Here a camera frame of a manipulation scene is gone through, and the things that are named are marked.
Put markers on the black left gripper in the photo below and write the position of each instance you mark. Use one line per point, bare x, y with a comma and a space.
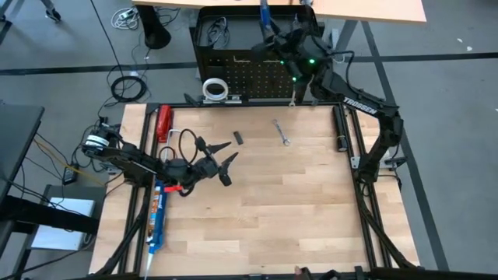
202, 169

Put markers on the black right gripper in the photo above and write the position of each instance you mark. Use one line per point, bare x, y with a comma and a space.
292, 44

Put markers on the silver combination wrench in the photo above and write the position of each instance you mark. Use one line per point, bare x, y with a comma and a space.
294, 93
281, 132

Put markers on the white tape roll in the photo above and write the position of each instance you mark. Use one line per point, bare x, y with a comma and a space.
204, 89

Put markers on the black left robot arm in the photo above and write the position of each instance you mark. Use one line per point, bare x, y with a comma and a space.
136, 165

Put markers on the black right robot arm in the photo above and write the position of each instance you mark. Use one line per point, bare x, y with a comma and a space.
362, 105

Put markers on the small black block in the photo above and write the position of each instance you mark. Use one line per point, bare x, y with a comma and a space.
238, 138

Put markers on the black pegboard tool cart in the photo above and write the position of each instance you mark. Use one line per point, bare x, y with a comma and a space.
237, 39

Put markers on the silver hex key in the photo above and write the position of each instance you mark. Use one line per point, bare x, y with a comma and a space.
177, 131

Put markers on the red hand tool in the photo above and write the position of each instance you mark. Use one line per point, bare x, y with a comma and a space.
164, 120

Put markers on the blue caulking gun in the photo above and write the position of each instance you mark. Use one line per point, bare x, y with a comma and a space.
157, 218

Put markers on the light wooden desk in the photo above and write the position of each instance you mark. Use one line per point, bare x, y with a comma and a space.
369, 9

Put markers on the black flashlight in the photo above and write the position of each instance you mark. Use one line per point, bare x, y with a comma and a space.
340, 128

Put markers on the black desk leg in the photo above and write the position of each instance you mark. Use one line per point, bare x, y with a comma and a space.
155, 35

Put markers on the black power adapter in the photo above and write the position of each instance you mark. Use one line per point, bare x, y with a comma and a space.
70, 176

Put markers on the white flat box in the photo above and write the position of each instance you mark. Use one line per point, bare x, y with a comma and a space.
58, 237

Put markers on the black metal side stand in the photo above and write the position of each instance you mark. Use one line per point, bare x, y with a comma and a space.
46, 215

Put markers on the black side desk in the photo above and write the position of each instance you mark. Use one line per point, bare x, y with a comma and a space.
15, 132

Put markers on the black aluminium table frame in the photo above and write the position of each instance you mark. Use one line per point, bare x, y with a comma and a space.
253, 104

